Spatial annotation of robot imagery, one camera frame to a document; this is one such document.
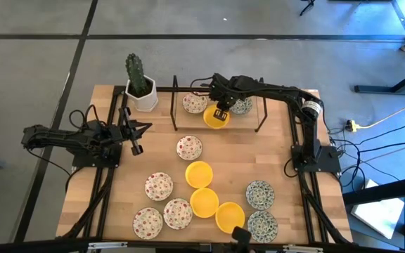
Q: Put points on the blue patterned bowl teal outside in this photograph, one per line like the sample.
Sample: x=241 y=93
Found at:
x=264 y=226
x=244 y=106
x=260 y=195

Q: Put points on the black front crossbeam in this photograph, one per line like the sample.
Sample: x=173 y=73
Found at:
x=160 y=246

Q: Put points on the silver metal bracket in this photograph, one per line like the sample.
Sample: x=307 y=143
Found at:
x=107 y=245
x=302 y=249

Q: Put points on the black metal wooden shelf rack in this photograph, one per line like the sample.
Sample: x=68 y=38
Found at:
x=188 y=121

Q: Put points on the red floral bowl green outside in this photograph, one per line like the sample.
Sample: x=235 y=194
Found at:
x=177 y=213
x=193 y=103
x=147 y=223
x=189 y=147
x=158 y=186

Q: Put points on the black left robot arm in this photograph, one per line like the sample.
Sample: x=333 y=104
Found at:
x=65 y=138

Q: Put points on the green cactus plant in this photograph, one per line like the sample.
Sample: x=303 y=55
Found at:
x=135 y=74

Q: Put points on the black desk frame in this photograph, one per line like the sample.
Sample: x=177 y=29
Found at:
x=382 y=191

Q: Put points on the white flat box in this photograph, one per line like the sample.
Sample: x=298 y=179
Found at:
x=378 y=216

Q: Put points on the black rounded object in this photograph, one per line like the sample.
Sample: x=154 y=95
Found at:
x=241 y=239

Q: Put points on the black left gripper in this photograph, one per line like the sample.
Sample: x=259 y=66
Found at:
x=127 y=131

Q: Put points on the yellow plastic mini bowl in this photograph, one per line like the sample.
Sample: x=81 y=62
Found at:
x=211 y=121
x=227 y=216
x=204 y=202
x=199 y=174

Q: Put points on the black aluminium table frame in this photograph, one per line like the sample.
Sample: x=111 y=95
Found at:
x=164 y=89

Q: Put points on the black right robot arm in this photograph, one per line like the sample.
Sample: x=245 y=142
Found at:
x=276 y=92

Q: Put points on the yellow power plug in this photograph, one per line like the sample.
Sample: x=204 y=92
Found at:
x=352 y=125

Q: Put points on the black stand leg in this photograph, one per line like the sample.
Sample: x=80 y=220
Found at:
x=308 y=6

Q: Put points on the black table base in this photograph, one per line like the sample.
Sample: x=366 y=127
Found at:
x=382 y=90

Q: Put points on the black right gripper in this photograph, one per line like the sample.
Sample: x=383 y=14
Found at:
x=225 y=93

